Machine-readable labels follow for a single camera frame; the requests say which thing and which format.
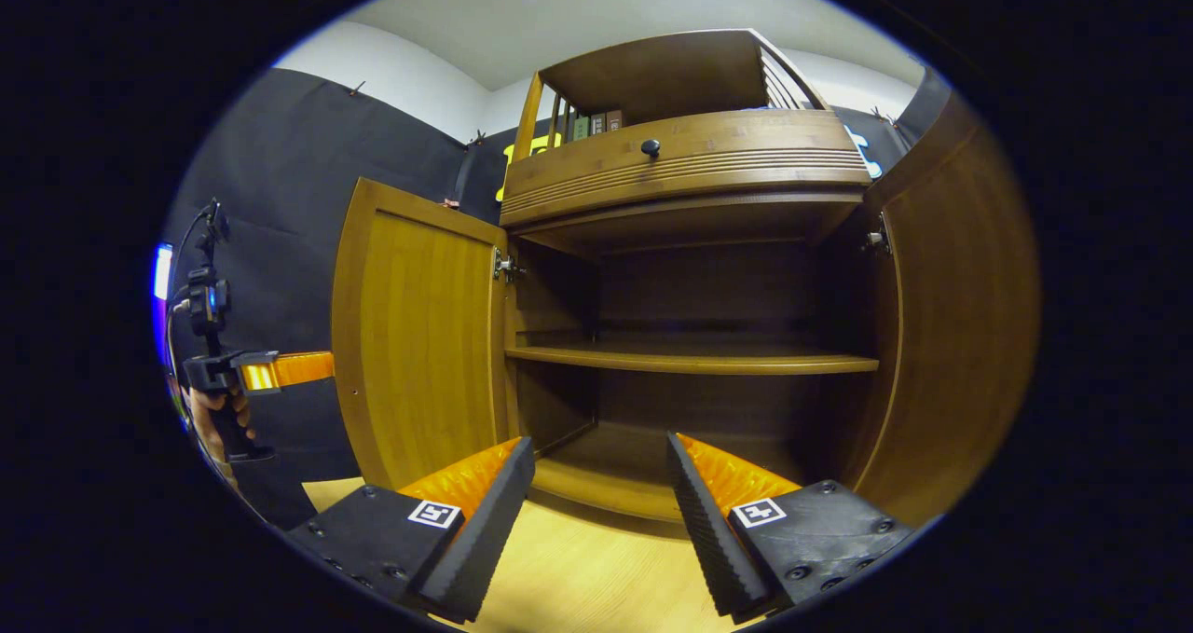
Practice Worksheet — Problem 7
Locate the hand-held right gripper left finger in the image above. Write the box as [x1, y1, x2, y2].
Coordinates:
[284, 435, 537, 623]

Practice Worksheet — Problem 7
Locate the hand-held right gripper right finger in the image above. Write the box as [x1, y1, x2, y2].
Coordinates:
[665, 432, 916, 623]

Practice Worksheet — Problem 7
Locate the wooden cabinet door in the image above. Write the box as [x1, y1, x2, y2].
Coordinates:
[843, 92, 1042, 527]
[331, 177, 512, 492]

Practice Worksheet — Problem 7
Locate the wooden double-door shoe cabinet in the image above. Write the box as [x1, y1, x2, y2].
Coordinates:
[331, 27, 1042, 527]

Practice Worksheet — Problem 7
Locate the wooden inner cabinet shelf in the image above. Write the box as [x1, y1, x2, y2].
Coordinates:
[505, 339, 880, 376]

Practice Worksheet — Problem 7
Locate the wooden cabinet drawer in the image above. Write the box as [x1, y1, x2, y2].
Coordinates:
[499, 109, 872, 230]

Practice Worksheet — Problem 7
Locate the thin black cable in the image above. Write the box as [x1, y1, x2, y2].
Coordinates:
[166, 206, 211, 373]

